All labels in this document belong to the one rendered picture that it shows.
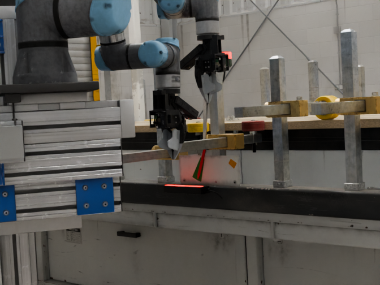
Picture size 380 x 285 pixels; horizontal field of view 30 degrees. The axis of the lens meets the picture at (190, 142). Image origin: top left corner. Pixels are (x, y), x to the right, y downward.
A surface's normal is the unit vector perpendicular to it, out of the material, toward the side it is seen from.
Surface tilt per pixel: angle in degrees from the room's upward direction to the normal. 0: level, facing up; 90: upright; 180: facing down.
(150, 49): 89
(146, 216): 90
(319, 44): 90
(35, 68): 73
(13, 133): 90
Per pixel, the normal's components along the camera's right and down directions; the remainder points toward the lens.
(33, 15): -0.26, 0.11
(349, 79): -0.65, 0.07
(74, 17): -0.25, 0.39
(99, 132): 0.26, 0.04
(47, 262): 0.76, 0.00
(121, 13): 0.93, 0.06
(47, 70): 0.28, -0.27
